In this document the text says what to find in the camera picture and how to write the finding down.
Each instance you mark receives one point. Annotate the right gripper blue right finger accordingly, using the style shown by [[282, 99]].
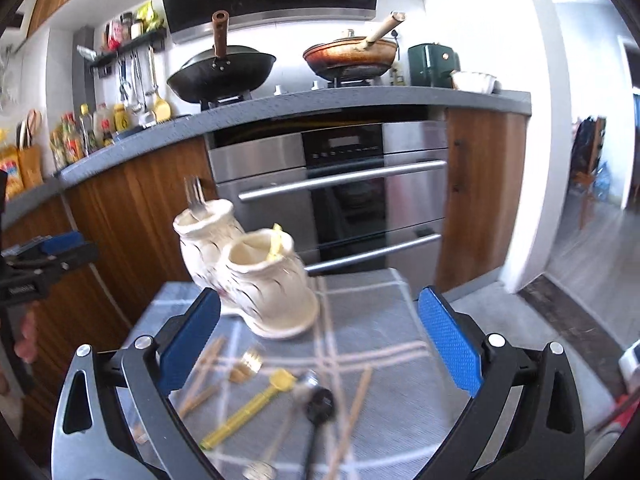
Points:
[[480, 368]]

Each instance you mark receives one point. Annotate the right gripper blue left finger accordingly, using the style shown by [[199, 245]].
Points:
[[162, 367]]

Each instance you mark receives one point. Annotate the yellow plastic spoon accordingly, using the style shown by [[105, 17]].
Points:
[[280, 381]]

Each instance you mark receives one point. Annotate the cream ceramic utensil holder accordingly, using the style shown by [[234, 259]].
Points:
[[274, 299]]

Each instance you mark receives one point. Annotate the steel spoon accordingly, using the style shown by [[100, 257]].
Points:
[[263, 468]]

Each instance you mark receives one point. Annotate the grey kitchen countertop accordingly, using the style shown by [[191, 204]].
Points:
[[317, 104]]

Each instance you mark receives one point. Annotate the person's left hand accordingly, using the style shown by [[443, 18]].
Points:
[[26, 344]]

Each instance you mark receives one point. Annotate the grey plaid tablecloth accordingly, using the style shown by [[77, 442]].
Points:
[[366, 319]]

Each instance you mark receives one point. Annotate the left wooden cabinet front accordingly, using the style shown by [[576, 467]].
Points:
[[127, 211]]

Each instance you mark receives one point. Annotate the oil bottle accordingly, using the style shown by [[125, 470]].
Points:
[[87, 132]]

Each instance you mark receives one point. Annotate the yellow utensil in holder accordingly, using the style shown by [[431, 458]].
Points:
[[275, 242]]

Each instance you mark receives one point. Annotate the silver fork in holder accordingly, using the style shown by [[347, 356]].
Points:
[[195, 198]]

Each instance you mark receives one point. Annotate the yellow sauce bottle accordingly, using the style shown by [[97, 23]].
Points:
[[121, 117]]

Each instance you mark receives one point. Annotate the stainless steel oven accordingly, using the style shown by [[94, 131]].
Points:
[[354, 198]]

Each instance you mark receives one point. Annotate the wooden cabinet door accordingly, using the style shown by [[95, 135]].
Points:
[[485, 174]]

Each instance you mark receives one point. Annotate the yellow spatula hanging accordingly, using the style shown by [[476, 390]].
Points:
[[161, 108]]

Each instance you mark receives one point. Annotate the wooden chair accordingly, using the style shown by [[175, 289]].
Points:
[[584, 162]]

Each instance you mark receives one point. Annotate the white bowl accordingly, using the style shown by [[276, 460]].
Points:
[[473, 82]]

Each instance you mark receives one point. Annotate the green air fryer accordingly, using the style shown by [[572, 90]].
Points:
[[432, 65]]

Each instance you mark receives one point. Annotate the brown frying pan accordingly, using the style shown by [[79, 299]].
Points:
[[356, 58]]

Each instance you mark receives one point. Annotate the black wall shelf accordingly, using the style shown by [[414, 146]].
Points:
[[155, 38]]

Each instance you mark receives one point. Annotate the black wok wooden handle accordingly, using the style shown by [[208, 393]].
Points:
[[222, 72]]

